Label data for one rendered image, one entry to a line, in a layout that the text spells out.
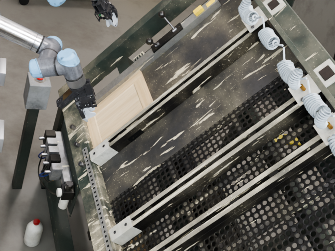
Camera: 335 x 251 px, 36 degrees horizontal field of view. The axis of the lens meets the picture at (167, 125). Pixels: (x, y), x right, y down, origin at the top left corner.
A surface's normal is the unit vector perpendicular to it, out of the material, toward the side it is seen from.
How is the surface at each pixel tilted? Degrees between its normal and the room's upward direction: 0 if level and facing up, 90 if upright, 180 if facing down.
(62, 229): 0
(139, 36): 90
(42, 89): 90
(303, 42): 57
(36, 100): 90
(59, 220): 0
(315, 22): 90
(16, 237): 0
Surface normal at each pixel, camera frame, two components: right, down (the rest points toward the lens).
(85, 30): 0.32, -0.72
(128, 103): -0.58, -0.42
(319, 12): -0.93, -0.10
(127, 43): 0.29, 0.69
